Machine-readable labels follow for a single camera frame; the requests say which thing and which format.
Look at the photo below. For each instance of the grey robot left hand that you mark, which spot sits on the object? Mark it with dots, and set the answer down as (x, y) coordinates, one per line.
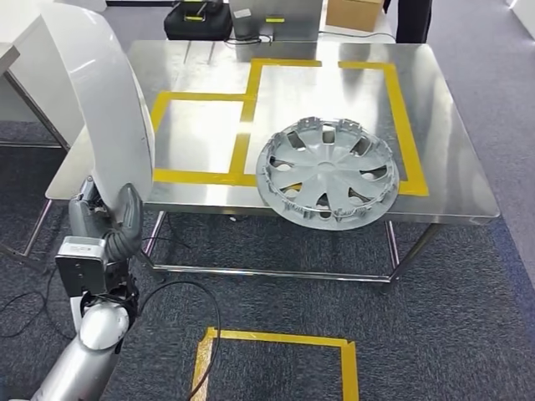
(129, 227)

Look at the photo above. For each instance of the white curved panel part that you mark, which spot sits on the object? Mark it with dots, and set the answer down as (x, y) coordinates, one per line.
(109, 110)

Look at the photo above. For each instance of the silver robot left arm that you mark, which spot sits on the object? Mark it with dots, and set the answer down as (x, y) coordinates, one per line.
(83, 365)

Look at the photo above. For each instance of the stainless steel workbench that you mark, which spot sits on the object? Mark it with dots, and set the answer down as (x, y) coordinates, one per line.
(439, 138)

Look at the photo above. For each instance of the white block cabinet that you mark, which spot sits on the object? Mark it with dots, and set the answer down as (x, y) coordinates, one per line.
(41, 83)

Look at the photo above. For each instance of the black carry case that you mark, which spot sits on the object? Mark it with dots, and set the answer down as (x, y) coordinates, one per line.
(196, 30)

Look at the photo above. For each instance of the black remote controller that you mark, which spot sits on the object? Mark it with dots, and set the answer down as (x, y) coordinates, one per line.
(200, 8)

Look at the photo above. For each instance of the silver wheel hubcap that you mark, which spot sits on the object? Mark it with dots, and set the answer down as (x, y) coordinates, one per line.
(326, 166)

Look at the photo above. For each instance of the silver laptop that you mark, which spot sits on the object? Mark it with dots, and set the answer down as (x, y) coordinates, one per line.
(276, 19)

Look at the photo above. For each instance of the white table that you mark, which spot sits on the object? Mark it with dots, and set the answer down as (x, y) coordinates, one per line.
(355, 36)

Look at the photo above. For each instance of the brown cardboard box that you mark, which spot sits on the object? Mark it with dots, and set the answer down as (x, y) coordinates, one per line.
(353, 14)

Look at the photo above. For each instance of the person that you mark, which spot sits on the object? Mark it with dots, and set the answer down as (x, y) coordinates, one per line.
(412, 19)

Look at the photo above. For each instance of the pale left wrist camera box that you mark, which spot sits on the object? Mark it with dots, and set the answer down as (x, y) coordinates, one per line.
(81, 271)

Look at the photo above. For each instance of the dark metal desk frame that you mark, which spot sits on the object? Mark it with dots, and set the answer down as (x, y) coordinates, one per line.
(8, 55)

